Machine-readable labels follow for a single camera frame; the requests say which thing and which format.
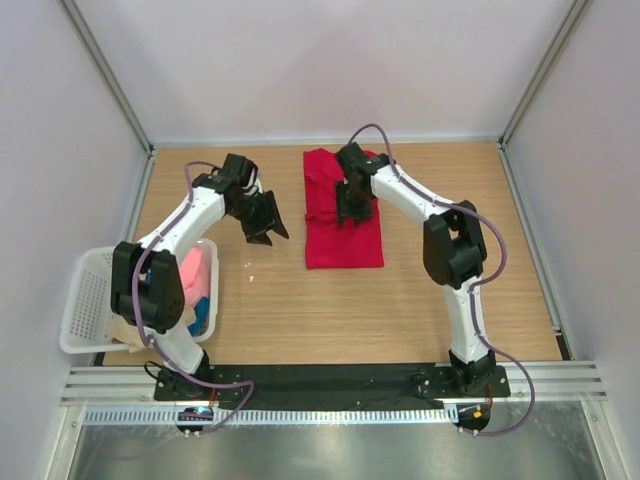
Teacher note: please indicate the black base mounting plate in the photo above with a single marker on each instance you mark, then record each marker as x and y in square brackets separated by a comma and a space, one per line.
[355, 387]

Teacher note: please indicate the beige t shirt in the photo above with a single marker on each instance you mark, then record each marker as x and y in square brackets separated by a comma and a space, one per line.
[121, 332]

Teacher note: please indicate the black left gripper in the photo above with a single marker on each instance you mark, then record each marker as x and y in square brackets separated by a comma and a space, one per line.
[258, 215]

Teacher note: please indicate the right aluminium corner post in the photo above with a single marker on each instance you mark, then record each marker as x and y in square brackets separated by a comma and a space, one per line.
[553, 52]

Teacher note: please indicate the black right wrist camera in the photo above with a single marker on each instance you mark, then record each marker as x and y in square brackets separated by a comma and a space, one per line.
[351, 157]

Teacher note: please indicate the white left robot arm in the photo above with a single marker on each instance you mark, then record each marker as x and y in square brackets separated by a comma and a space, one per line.
[146, 288]

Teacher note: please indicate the left aluminium corner post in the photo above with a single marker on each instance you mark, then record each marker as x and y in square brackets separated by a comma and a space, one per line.
[93, 49]

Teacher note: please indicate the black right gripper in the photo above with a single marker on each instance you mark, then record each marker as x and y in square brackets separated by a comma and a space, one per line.
[354, 201]

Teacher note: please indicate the white slotted cable duct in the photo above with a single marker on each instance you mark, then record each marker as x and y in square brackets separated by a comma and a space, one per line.
[198, 416]

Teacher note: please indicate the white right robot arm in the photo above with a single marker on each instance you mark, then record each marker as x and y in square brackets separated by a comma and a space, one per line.
[454, 250]

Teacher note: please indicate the red polo shirt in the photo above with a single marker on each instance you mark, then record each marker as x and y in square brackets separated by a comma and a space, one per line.
[329, 244]

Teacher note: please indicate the white plastic laundry basket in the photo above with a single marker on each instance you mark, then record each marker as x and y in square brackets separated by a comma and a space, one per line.
[87, 314]

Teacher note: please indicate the aluminium frame rail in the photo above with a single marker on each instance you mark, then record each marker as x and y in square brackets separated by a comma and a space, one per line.
[126, 385]

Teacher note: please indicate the blue t shirt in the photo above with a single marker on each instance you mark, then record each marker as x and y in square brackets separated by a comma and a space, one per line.
[201, 310]

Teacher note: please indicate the aluminium corner post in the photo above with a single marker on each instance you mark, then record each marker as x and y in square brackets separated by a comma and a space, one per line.
[553, 52]
[93, 49]

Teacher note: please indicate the pink t shirt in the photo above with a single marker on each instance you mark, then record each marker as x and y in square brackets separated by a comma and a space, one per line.
[195, 276]

